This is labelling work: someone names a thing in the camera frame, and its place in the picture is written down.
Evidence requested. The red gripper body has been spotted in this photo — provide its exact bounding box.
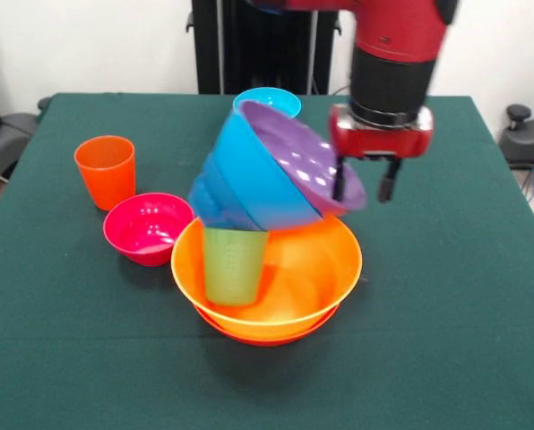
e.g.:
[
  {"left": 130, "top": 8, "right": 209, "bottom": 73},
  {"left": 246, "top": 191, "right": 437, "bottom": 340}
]
[{"left": 328, "top": 103, "right": 435, "bottom": 160}]

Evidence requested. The large sky blue bowl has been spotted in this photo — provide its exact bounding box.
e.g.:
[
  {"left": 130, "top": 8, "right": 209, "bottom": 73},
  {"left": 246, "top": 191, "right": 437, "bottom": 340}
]
[{"left": 203, "top": 109, "right": 326, "bottom": 232}]

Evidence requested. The pink bowl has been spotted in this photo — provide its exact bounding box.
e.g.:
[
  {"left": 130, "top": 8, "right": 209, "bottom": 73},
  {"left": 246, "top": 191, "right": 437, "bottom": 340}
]
[{"left": 102, "top": 192, "right": 195, "bottom": 268}]

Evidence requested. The orange bowl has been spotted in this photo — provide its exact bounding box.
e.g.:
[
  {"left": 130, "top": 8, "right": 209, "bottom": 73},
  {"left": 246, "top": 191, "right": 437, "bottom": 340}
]
[{"left": 193, "top": 302, "right": 342, "bottom": 348}]

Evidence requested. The dark blue bowl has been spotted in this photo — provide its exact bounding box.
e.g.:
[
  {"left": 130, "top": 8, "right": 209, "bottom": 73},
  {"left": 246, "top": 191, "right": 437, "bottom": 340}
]
[{"left": 186, "top": 154, "right": 268, "bottom": 233}]

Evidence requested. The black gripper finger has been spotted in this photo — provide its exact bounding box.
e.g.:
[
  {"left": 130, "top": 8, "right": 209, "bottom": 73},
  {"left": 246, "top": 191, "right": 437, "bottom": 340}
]
[
  {"left": 377, "top": 157, "right": 402, "bottom": 205},
  {"left": 332, "top": 156, "right": 348, "bottom": 202}
]

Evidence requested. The green cup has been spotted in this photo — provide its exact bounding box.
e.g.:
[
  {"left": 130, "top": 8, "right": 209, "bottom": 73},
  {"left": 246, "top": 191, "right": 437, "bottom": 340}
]
[{"left": 202, "top": 226, "right": 271, "bottom": 308}]

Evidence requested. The orange cup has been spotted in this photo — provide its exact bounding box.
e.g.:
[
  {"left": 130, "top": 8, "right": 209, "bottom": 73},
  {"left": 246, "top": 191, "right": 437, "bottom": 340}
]
[{"left": 73, "top": 135, "right": 138, "bottom": 212}]

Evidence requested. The dark green table cloth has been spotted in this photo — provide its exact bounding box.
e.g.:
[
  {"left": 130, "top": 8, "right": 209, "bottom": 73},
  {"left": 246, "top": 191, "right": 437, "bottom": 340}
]
[{"left": 0, "top": 92, "right": 534, "bottom": 430}]

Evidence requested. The purple bowl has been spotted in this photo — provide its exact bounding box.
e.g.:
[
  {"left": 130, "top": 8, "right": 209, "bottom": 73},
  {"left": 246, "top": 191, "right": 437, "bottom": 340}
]
[{"left": 238, "top": 99, "right": 368, "bottom": 219}]

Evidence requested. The yellow bowl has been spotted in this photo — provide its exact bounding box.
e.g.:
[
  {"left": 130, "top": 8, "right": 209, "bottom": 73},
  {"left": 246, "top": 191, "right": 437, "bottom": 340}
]
[{"left": 170, "top": 213, "right": 364, "bottom": 341}]

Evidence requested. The black pedestal leg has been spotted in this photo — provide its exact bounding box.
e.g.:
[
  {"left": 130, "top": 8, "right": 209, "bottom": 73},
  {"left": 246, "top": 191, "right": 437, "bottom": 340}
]
[
  {"left": 499, "top": 104, "right": 534, "bottom": 201},
  {"left": 0, "top": 97, "right": 53, "bottom": 180}
]

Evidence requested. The small light blue bowl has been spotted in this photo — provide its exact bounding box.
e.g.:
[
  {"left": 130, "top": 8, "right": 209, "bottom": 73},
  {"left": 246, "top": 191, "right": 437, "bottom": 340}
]
[{"left": 232, "top": 87, "right": 303, "bottom": 118}]

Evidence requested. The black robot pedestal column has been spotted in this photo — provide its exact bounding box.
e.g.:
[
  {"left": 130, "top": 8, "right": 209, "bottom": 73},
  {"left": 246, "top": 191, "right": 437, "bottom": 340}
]
[{"left": 185, "top": 0, "right": 356, "bottom": 96}]

